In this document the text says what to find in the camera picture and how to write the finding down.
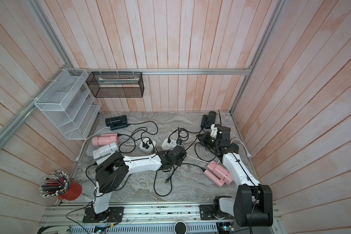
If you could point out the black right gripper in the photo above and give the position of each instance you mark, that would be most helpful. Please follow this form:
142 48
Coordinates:
204 140

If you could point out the dark green folded hair dryer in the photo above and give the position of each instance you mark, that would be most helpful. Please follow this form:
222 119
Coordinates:
115 123

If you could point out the black mesh wall basket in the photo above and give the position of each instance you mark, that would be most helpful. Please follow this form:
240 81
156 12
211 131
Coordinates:
116 84

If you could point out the round black white knob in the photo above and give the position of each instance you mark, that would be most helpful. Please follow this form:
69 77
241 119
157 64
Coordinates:
180 228

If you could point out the pink folded hair dryer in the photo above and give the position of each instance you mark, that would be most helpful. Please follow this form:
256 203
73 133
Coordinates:
104 139

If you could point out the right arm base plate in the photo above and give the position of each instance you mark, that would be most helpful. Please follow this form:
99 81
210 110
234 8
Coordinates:
223 207

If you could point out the dark green dryer far right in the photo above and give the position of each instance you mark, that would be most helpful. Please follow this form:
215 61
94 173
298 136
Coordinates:
208 120

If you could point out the pink hair dryer under arm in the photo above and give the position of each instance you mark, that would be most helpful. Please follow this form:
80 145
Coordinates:
218 174

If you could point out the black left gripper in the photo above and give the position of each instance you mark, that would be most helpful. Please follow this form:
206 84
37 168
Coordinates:
180 161

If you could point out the white square power strip left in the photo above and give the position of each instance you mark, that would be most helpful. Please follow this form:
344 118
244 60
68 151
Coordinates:
147 145

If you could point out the white hair dryer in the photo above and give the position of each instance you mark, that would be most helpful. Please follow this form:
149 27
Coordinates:
104 152

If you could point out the white square power strip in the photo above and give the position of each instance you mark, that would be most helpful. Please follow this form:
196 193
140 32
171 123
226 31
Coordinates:
147 145
168 144

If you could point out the white square power strip right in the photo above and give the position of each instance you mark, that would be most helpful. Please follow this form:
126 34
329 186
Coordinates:
168 144

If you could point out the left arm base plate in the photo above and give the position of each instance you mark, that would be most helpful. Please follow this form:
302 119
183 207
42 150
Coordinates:
113 214

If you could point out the white wire mesh shelf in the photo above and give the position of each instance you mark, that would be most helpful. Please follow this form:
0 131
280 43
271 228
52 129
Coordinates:
70 109

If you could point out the red pencil cup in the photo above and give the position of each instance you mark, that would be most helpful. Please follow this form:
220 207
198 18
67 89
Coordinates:
59 184

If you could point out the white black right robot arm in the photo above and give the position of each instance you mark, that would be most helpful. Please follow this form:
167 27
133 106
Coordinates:
253 204

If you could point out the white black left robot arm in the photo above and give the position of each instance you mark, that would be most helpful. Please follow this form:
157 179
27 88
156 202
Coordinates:
111 172

